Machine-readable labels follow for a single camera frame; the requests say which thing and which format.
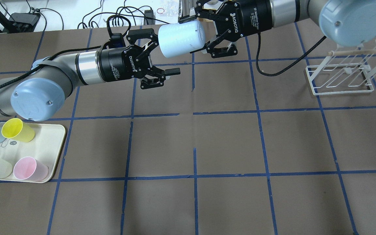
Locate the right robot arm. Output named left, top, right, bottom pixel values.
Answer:
left=179, top=0, right=376, bottom=58

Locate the white wire cup rack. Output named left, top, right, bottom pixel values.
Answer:
left=304, top=39, right=376, bottom=96

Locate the light blue cup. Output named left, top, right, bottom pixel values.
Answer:
left=158, top=20, right=206, bottom=58

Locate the cream plastic tray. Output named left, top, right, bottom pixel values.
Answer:
left=0, top=123, right=67, bottom=183

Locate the pink cup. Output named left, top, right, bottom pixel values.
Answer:
left=12, top=156, right=48, bottom=181

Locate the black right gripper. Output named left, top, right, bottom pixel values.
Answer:
left=179, top=0, right=273, bottom=58

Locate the aluminium frame post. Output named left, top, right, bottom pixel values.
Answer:
left=179, top=0, right=197, bottom=19

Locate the yellow cup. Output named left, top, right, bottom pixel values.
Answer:
left=1, top=118, right=36, bottom=143

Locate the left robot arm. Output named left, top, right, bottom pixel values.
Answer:
left=0, top=28, right=180, bottom=121

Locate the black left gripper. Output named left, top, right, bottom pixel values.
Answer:
left=97, top=28, right=181, bottom=89

